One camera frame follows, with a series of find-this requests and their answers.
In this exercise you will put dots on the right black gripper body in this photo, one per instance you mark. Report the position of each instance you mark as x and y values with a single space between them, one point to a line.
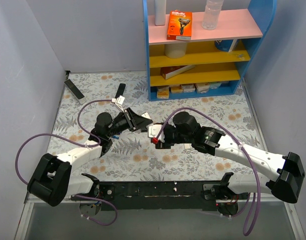
167 139

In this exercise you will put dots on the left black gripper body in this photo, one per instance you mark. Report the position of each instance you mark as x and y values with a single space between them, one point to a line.
130 119

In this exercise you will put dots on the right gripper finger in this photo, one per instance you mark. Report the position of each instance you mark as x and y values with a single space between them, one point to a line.
164 145
169 130

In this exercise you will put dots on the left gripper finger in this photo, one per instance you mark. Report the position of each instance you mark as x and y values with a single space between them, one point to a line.
140 124
134 116

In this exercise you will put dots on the white remote control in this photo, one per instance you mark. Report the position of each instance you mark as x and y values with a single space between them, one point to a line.
146 115

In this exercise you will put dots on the white remote battery cover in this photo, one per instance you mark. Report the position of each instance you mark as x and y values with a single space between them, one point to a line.
187 146

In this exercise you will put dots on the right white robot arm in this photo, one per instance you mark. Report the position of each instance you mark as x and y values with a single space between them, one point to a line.
279 175

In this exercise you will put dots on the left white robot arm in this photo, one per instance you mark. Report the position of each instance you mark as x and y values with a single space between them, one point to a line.
52 180

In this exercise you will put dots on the slim black remote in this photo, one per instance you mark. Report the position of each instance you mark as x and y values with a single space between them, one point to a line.
120 90

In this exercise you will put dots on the black and silver remote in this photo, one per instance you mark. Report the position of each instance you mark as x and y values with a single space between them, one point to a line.
75 91

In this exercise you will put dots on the orange snack box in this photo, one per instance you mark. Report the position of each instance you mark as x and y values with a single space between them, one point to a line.
163 92

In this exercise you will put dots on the yellow small box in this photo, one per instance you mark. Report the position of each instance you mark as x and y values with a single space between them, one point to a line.
176 89

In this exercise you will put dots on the floral table mat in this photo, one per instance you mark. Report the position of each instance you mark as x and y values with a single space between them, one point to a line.
132 157

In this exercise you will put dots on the white orange small box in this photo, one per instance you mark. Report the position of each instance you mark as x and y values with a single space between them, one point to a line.
202 88

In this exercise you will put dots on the red and white flat box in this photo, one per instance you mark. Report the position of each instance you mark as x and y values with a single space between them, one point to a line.
172 71

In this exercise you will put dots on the light blue small pack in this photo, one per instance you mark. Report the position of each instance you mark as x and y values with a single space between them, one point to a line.
214 85

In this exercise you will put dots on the white cylinder container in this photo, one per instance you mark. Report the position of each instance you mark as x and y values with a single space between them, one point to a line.
175 50

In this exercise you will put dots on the blue shelf unit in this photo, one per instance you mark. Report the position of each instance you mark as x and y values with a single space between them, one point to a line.
249 26

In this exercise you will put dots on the blue round tin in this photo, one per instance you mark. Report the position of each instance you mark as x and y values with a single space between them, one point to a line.
226 45

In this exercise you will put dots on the orange razor box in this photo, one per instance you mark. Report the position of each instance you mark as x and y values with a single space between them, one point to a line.
180 26

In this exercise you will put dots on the white tall bottle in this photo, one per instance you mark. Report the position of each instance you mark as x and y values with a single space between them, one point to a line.
159 12

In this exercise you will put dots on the clear plastic bottle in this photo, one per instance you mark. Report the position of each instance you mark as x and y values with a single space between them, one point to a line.
211 14

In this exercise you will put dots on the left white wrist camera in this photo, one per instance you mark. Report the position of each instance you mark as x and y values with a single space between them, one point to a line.
118 103

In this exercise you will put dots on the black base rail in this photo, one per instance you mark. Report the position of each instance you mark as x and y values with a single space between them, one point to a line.
169 195

